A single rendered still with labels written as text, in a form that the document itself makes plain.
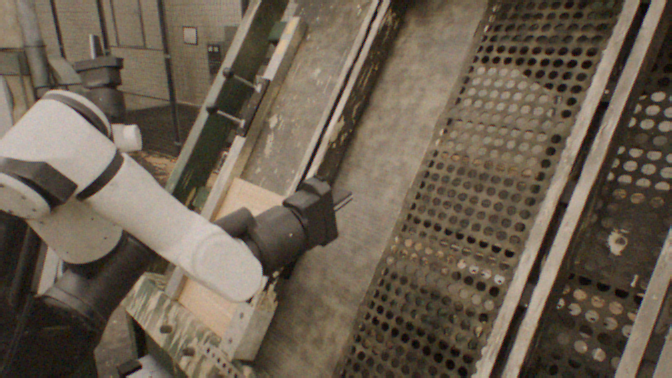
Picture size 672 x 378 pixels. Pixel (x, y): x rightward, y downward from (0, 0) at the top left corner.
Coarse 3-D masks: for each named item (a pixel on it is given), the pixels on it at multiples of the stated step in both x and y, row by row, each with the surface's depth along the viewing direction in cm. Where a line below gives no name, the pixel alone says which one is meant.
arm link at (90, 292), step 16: (128, 240) 72; (112, 256) 66; (128, 256) 71; (144, 256) 73; (80, 272) 66; (96, 272) 68; (112, 272) 69; (128, 272) 71; (64, 288) 66; (80, 288) 67; (96, 288) 67; (112, 288) 69; (128, 288) 72; (96, 304) 67; (112, 304) 70
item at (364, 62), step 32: (384, 0) 119; (384, 32) 119; (352, 64) 119; (352, 96) 117; (320, 128) 118; (352, 128) 119; (320, 160) 114; (288, 192) 117; (256, 320) 112; (256, 352) 115
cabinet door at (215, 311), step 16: (240, 192) 138; (256, 192) 133; (272, 192) 129; (224, 208) 140; (256, 208) 131; (192, 288) 137; (192, 304) 134; (208, 304) 130; (224, 304) 126; (208, 320) 128; (224, 320) 124
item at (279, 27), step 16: (272, 32) 165; (544, 32) 100; (512, 48) 104; (528, 48) 102; (528, 64) 107; (544, 64) 104; (560, 64) 102; (576, 64) 99; (656, 64) 89; (208, 192) 157; (400, 288) 101; (416, 288) 99; (432, 304) 95; (448, 304) 94; (464, 320) 90; (480, 320) 89; (432, 336) 94; (448, 336) 91; (464, 336) 89; (480, 336) 88; (576, 368) 77
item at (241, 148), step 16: (304, 32) 147; (288, 48) 145; (272, 64) 146; (288, 64) 146; (272, 80) 143; (272, 96) 145; (256, 128) 143; (240, 144) 142; (240, 160) 142; (224, 176) 142; (224, 192) 141; (208, 208) 141; (176, 272) 140; (176, 288) 138
